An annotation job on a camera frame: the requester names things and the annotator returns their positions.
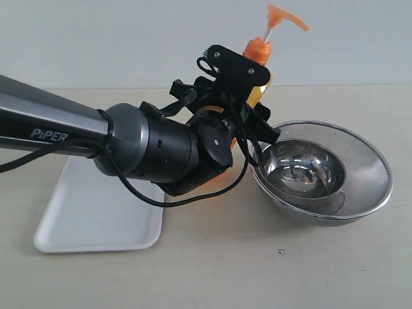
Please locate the white rectangular foam tray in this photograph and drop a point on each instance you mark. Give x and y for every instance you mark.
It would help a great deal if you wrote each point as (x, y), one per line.
(91, 212)

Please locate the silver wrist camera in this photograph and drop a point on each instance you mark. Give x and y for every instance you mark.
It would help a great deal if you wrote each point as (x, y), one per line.
(238, 75)

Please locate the orange pump soap bottle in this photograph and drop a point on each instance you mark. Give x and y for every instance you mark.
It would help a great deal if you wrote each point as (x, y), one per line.
(259, 51)

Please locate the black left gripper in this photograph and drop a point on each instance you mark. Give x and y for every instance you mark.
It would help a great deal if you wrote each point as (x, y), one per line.
(235, 115)

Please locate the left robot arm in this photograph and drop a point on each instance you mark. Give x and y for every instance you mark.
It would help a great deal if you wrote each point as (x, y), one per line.
(179, 147)

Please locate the small stainless steel bowl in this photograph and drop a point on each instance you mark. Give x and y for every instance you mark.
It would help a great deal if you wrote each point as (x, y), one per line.
(304, 174)

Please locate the steel mesh colander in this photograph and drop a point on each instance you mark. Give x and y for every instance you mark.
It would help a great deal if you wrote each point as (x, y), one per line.
(369, 181)

